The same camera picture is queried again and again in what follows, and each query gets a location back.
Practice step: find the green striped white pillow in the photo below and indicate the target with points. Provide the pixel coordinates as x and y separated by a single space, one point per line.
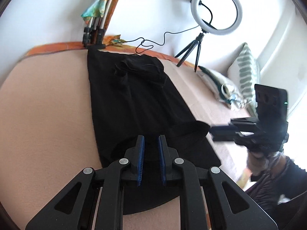
244 72

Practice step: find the grey gloved right hand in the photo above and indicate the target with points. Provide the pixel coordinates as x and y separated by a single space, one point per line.
258 163

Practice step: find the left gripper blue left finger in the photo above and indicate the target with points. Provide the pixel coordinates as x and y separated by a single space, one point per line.
139 158

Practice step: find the white ring light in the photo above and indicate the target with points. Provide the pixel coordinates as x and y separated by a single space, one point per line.
218 17

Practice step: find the folded tripod with colourful cloth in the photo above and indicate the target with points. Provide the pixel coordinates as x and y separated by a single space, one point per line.
97 18

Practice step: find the dark striped grey clothing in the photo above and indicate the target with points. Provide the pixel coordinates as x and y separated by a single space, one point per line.
265 192

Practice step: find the black garment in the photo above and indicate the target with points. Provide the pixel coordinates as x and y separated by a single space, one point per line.
131 95

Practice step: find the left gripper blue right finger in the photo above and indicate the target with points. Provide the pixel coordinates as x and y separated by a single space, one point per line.
163 158

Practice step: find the black mini tripod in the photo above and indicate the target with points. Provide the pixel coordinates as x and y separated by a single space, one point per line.
189 48

